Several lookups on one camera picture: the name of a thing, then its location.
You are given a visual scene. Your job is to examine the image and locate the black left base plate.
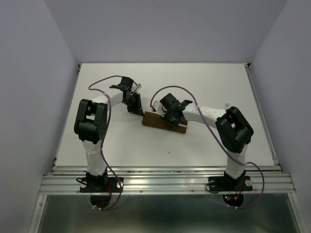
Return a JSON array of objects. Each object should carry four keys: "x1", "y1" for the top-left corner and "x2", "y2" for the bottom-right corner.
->
[{"x1": 76, "y1": 177, "x2": 123, "y2": 193}]

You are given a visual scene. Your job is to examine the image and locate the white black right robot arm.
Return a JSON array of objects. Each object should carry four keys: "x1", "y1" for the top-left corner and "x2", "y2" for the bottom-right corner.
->
[{"x1": 152, "y1": 93, "x2": 254, "y2": 193}]

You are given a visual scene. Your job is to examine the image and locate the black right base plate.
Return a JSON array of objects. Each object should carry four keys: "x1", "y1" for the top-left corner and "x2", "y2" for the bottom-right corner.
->
[{"x1": 206, "y1": 176, "x2": 253, "y2": 193}]

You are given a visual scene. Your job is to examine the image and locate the brown cloth napkin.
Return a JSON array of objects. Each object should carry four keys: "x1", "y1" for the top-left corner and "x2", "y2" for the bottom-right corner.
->
[{"x1": 142, "y1": 112, "x2": 188, "y2": 134}]

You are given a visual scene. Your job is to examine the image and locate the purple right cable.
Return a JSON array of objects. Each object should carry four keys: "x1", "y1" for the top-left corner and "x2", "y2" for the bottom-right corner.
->
[{"x1": 150, "y1": 85, "x2": 265, "y2": 210}]

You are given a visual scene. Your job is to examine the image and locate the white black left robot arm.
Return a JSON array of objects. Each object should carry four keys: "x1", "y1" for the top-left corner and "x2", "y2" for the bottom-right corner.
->
[{"x1": 74, "y1": 76, "x2": 144, "y2": 193}]

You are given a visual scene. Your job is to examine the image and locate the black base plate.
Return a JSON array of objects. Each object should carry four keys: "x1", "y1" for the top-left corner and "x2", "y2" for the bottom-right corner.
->
[
  {"x1": 206, "y1": 176, "x2": 253, "y2": 193},
  {"x1": 76, "y1": 177, "x2": 123, "y2": 193}
]

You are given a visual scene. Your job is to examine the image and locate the aluminium rail frame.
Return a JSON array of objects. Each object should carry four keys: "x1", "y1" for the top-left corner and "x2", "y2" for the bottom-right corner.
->
[{"x1": 30, "y1": 63, "x2": 309, "y2": 233}]

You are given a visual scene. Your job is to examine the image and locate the silver knife dark handle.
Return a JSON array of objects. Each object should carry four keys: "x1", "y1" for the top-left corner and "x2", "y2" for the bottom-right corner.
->
[{"x1": 178, "y1": 124, "x2": 188, "y2": 128}]

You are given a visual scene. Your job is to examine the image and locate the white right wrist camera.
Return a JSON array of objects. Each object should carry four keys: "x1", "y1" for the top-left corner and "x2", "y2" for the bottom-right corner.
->
[{"x1": 151, "y1": 101, "x2": 165, "y2": 116}]

